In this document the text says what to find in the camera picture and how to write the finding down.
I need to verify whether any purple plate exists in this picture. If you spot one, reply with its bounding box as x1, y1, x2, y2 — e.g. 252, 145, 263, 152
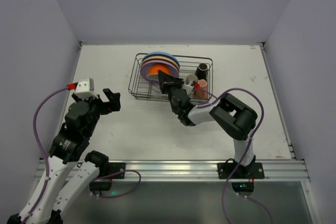
140, 60, 180, 83

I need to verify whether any orange white bowl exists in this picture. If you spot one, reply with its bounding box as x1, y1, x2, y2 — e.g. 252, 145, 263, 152
147, 64, 170, 79

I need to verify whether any yellow plate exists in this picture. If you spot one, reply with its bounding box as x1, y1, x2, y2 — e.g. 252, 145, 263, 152
141, 56, 180, 69

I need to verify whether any blue plate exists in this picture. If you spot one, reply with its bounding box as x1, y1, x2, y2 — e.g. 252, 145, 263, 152
143, 50, 181, 68

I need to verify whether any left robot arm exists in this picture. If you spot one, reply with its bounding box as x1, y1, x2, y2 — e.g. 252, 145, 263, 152
7, 88, 121, 223

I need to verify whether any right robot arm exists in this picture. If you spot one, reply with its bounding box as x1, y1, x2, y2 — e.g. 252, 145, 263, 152
158, 70, 258, 167

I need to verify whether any pink cup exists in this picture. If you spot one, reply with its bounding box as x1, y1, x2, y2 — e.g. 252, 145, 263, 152
194, 80, 208, 99

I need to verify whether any grey-green cup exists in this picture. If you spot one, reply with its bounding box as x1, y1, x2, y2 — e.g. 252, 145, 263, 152
185, 74, 198, 86

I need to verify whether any black cup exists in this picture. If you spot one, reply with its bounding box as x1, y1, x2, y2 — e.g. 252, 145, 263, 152
195, 63, 209, 81

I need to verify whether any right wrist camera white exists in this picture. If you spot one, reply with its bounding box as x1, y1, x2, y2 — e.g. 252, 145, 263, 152
182, 82, 199, 95

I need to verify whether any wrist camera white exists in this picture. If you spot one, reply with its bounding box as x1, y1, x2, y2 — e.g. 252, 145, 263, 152
182, 82, 199, 95
74, 78, 98, 100

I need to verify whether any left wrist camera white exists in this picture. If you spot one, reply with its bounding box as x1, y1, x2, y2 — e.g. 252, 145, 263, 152
74, 78, 98, 100

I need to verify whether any black wire dish rack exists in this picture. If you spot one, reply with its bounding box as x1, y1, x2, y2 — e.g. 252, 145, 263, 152
128, 52, 213, 103

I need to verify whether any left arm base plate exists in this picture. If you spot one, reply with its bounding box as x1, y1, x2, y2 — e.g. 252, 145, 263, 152
90, 161, 127, 180

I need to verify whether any aluminium rail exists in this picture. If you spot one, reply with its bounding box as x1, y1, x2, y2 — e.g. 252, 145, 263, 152
110, 160, 310, 182

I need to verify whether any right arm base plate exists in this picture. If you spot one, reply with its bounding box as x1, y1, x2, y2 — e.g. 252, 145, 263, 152
217, 161, 265, 179

